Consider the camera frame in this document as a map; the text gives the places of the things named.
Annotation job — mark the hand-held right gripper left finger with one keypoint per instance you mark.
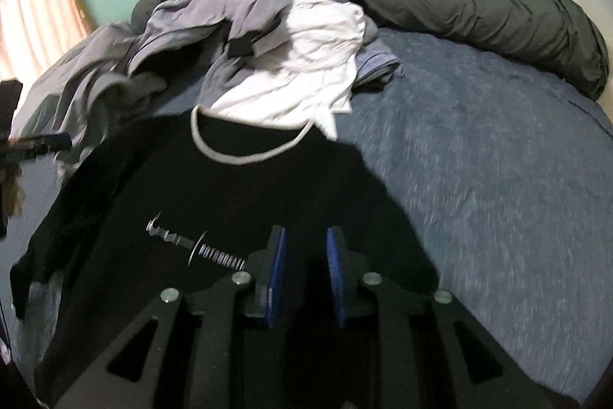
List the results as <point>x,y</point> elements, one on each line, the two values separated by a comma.
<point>277,279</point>

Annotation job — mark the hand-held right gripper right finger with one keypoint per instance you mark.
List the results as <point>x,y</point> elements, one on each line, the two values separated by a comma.
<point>336,279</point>

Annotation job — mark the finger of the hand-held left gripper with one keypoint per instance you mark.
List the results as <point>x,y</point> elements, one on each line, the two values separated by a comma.
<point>43,143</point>

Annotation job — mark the black t-shirt white collar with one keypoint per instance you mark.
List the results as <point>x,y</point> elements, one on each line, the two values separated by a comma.
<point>191,198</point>

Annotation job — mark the light grey pillow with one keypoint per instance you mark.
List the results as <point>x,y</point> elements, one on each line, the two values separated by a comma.
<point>38,102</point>

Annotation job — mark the blue bed sheet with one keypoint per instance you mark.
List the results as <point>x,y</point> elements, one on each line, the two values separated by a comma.
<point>479,198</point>

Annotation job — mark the grey jacket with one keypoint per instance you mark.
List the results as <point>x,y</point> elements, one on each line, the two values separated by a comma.
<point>191,16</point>

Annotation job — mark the blue striped cloth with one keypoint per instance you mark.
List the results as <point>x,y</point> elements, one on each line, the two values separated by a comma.
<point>378,66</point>

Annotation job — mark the white t-shirt with grey trim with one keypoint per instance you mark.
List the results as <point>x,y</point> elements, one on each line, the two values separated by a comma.
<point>316,54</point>

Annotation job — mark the dark grey rolled duvet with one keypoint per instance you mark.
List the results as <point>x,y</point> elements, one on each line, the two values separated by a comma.
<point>479,6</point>

